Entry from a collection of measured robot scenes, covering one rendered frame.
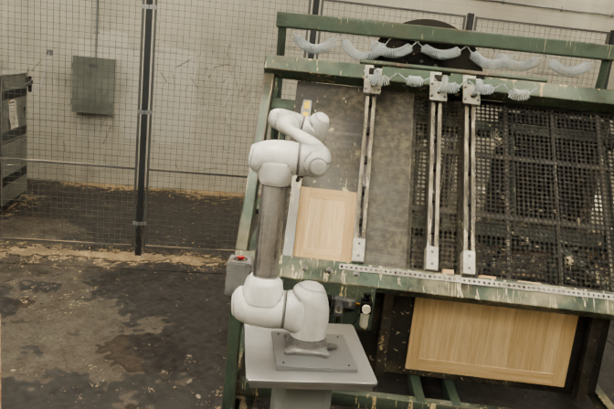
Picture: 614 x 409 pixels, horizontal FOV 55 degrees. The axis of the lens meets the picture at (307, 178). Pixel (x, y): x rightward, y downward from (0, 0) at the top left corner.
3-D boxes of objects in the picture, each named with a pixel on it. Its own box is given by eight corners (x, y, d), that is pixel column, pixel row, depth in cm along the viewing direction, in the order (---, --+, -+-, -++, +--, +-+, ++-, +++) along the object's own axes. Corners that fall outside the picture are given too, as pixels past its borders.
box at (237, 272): (223, 297, 290) (226, 261, 286) (227, 287, 301) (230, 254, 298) (248, 299, 289) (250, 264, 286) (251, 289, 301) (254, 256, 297)
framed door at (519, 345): (405, 366, 342) (405, 368, 340) (418, 276, 331) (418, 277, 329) (562, 384, 339) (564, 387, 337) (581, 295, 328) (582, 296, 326)
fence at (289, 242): (282, 256, 316) (282, 255, 312) (302, 102, 353) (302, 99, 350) (291, 257, 316) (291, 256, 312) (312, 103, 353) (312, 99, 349)
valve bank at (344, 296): (272, 331, 298) (277, 287, 293) (275, 319, 312) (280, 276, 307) (372, 342, 297) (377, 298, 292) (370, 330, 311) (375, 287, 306)
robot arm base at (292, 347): (339, 360, 238) (340, 346, 237) (283, 354, 237) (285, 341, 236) (334, 340, 256) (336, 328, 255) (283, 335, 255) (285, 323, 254)
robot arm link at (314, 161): (333, 141, 242) (300, 138, 242) (334, 152, 225) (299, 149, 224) (329, 173, 246) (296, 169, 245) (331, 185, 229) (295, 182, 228)
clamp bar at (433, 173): (419, 271, 314) (428, 259, 292) (427, 80, 360) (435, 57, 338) (439, 274, 313) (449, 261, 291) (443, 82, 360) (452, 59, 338)
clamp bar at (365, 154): (346, 263, 315) (351, 250, 293) (364, 74, 362) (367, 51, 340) (365, 266, 314) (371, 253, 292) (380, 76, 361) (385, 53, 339)
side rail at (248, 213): (237, 255, 322) (235, 248, 312) (265, 82, 365) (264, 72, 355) (248, 256, 322) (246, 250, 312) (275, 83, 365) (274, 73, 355)
